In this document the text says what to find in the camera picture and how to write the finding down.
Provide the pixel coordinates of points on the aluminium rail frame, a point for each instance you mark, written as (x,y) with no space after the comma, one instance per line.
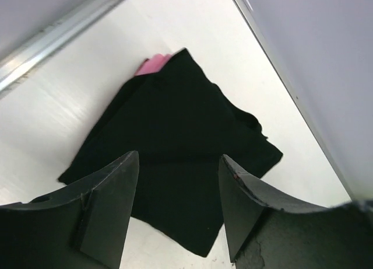
(57,85)

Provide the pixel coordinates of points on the pink t shirt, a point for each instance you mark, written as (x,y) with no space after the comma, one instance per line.
(153,64)

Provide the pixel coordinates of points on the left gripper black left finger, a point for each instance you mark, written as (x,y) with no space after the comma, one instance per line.
(82,225)

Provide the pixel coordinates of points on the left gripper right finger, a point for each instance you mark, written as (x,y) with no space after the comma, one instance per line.
(267,228)

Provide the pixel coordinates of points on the black t shirt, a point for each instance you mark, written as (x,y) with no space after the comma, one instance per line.
(180,123)

